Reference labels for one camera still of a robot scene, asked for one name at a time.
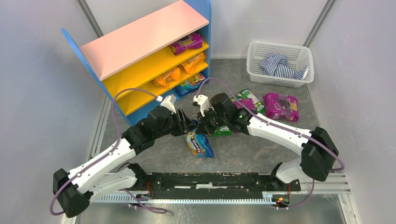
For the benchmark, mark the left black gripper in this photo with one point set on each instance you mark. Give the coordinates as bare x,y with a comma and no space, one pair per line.
181,121

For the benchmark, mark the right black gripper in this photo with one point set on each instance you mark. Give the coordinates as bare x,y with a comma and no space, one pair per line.
206,121

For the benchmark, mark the blue candy bag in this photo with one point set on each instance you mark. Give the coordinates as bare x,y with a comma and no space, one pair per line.
190,85
199,144

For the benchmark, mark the orange candy bag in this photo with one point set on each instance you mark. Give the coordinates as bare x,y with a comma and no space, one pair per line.
189,65
164,79

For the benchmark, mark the purple candy bag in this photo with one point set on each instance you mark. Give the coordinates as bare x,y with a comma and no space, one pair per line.
247,102
281,107
191,41

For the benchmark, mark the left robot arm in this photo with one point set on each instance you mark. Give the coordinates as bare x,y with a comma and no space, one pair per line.
74,190

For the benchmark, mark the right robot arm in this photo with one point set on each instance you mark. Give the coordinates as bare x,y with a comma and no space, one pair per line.
316,150

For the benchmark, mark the green candy bag left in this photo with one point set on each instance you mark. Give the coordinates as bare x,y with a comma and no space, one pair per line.
221,131

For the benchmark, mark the green candy bag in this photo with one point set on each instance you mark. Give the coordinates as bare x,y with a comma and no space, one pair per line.
221,131
245,94

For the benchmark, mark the green candy bag right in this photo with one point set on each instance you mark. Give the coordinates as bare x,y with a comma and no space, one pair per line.
245,94

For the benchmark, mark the orange candy bag on shelf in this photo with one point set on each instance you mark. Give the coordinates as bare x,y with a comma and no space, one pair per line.
189,65

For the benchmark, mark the blue pink yellow shelf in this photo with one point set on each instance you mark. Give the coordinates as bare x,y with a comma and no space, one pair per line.
125,61

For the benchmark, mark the blue white striped cloth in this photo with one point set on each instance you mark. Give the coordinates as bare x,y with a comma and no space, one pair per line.
277,65

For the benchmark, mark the white plastic basket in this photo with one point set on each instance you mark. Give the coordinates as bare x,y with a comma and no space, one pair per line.
298,57

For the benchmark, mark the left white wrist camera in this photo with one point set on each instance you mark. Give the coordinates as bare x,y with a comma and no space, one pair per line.
167,102

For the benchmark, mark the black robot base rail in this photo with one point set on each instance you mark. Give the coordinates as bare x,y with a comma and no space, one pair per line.
212,185

